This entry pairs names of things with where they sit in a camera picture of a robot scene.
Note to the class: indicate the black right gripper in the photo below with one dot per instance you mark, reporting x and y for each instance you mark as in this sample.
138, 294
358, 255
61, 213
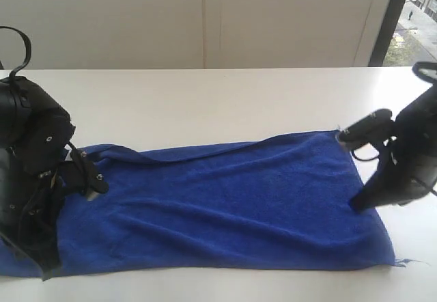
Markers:
411, 174

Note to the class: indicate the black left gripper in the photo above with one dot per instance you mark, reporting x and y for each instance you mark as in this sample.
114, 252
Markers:
29, 204

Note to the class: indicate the blue terry towel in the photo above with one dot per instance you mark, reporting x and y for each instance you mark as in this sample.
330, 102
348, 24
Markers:
280, 203

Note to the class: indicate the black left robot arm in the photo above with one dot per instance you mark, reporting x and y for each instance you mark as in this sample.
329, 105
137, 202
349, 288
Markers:
21, 99

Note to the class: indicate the dark window frame post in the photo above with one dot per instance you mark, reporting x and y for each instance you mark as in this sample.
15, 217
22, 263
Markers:
387, 28

